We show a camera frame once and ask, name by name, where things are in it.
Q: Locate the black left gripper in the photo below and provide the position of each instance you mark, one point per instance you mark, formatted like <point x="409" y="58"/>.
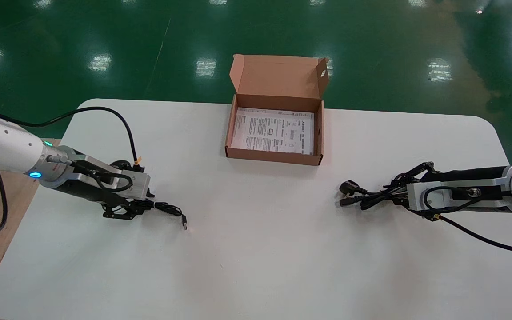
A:
<point x="82" y="191"/>

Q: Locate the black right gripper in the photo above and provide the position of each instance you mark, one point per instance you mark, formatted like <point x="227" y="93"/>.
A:
<point x="469" y="174"/>

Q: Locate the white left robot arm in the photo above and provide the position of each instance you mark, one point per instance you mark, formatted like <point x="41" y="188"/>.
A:
<point x="2" y="146"/>

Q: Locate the open brown cardboard storage box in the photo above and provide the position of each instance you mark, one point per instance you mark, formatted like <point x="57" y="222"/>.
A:
<point x="278" y="78"/>

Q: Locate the printed white paper sheet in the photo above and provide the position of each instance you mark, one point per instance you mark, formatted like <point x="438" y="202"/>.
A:
<point x="274" y="131"/>

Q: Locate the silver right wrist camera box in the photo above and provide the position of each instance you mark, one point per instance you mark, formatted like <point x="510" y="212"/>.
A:
<point x="420" y="195"/>

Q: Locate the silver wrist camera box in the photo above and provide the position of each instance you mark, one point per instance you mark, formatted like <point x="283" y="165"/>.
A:
<point x="420" y="195"/>
<point x="138" y="186"/>

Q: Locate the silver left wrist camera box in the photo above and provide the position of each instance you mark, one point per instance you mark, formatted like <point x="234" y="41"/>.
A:
<point x="138" y="186"/>

